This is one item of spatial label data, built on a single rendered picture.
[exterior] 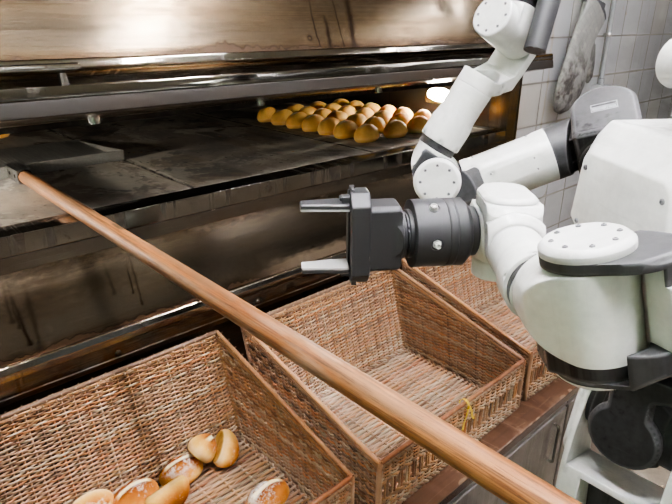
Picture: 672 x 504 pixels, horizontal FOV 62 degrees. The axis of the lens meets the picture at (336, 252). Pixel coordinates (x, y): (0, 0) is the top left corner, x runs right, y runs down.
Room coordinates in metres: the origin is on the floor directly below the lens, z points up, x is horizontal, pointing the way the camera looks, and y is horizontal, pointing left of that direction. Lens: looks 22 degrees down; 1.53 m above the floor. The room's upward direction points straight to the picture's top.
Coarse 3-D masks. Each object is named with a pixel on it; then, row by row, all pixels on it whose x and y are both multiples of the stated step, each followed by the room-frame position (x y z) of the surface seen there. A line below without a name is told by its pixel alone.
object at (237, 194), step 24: (480, 144) 1.90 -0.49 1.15; (312, 168) 1.43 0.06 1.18; (336, 168) 1.46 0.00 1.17; (360, 168) 1.52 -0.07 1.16; (384, 168) 1.58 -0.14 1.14; (192, 192) 1.21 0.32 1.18; (216, 192) 1.22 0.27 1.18; (240, 192) 1.26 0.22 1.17; (264, 192) 1.30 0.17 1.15; (72, 216) 1.04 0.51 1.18; (120, 216) 1.07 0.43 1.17; (144, 216) 1.10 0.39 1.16; (168, 216) 1.14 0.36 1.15; (0, 240) 0.92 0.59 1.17; (24, 240) 0.95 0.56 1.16; (48, 240) 0.98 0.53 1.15; (72, 240) 1.00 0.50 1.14
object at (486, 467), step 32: (96, 224) 0.93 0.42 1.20; (160, 256) 0.77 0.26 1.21; (192, 288) 0.69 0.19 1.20; (256, 320) 0.59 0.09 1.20; (288, 352) 0.53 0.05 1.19; (320, 352) 0.51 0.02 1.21; (352, 384) 0.46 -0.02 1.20; (384, 416) 0.43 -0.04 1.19; (416, 416) 0.41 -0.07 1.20; (448, 448) 0.38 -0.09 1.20; (480, 448) 0.37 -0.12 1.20; (480, 480) 0.35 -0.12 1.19; (512, 480) 0.34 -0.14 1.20
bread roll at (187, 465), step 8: (184, 456) 0.98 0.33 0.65; (192, 456) 0.99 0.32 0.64; (168, 464) 0.96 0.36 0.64; (176, 464) 0.96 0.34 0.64; (184, 464) 0.96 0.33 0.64; (192, 464) 0.97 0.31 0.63; (200, 464) 0.98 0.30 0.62; (168, 472) 0.94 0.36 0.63; (176, 472) 0.94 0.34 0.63; (184, 472) 0.95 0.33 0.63; (192, 472) 0.96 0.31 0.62; (200, 472) 0.97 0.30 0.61; (160, 480) 0.94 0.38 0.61; (168, 480) 0.93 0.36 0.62; (192, 480) 0.95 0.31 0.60
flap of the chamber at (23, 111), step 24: (408, 72) 1.42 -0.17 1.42; (432, 72) 1.48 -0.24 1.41; (456, 72) 1.55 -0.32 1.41; (96, 96) 0.92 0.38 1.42; (120, 96) 0.95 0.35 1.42; (144, 96) 0.97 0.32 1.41; (168, 96) 1.00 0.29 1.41; (192, 96) 1.03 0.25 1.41; (216, 96) 1.06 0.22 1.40; (240, 96) 1.10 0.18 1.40; (264, 96) 1.15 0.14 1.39; (288, 96) 1.31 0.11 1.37; (0, 120) 0.82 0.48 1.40; (24, 120) 0.87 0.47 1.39; (48, 120) 0.95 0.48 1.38; (72, 120) 1.06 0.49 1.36
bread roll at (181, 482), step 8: (176, 480) 0.90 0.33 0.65; (184, 480) 0.91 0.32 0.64; (160, 488) 0.88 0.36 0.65; (168, 488) 0.88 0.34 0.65; (176, 488) 0.89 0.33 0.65; (184, 488) 0.90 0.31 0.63; (152, 496) 0.87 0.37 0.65; (160, 496) 0.86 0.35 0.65; (168, 496) 0.87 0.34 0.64; (176, 496) 0.88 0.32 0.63; (184, 496) 0.89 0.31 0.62
